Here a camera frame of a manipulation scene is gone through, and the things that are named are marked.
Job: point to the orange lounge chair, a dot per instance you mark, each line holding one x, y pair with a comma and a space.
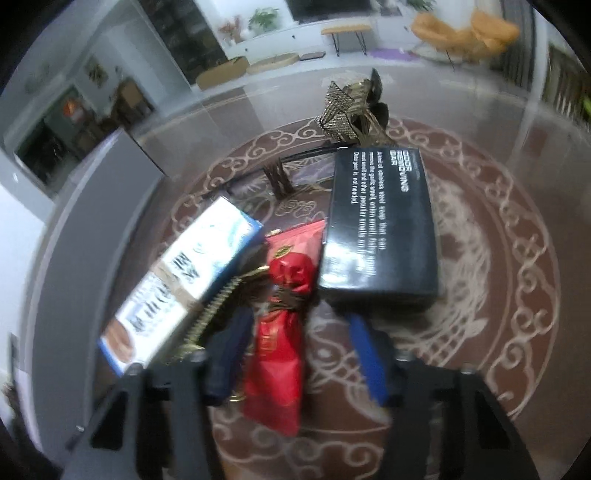
461, 32

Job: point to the white television cabinet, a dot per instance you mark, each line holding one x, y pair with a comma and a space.
295, 37

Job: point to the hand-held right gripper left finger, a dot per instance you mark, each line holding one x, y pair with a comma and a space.
231, 355

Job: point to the vase with red flowers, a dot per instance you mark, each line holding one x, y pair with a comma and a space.
232, 30

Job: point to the black television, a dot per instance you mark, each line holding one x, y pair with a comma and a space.
328, 9

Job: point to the black box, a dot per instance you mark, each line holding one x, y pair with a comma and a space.
378, 221

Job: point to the purple floor mat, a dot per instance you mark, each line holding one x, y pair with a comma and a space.
395, 53

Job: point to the red door poster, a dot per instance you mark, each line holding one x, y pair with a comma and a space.
74, 110

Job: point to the bushy green potted plant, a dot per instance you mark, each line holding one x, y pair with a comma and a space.
263, 19

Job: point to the brown dining chair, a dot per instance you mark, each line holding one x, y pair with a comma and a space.
131, 101

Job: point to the dark glass display cabinet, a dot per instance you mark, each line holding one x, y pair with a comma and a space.
184, 37

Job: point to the grey panel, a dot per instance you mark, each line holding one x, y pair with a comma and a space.
78, 230

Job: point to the brown hair comb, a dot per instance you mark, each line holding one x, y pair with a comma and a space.
279, 180

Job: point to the large leafy potted plant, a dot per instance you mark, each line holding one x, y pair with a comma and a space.
422, 4

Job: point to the framed painting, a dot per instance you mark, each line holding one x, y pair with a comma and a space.
97, 70

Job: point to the beige flat cushion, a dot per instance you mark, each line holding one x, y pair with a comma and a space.
272, 63

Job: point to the blue and white box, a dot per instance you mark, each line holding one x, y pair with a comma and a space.
184, 281

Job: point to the wooden bench with metal legs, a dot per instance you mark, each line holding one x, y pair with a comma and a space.
346, 30

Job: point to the rhinestone bow hair clip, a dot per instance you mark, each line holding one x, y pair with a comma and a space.
344, 110

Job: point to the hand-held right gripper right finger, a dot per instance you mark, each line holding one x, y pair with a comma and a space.
369, 360

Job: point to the red flat packet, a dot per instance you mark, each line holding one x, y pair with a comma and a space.
300, 240

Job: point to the red pouch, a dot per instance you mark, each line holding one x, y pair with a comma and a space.
274, 364

